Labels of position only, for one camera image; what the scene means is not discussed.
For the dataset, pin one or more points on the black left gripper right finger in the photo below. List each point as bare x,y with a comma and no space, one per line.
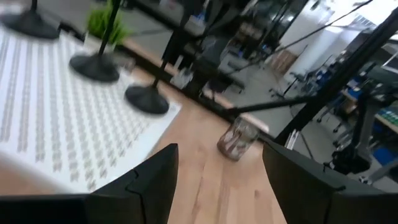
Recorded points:
308,199

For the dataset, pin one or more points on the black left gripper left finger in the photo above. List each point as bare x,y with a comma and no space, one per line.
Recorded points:
149,196

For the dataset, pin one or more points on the black candlestick holder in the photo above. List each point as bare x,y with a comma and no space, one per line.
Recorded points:
93,68
146,101
29,26

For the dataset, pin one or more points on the white perforated metal shelf riser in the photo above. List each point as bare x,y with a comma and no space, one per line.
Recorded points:
62,118

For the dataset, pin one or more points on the green plant in white pot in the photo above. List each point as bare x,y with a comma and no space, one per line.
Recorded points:
102,21

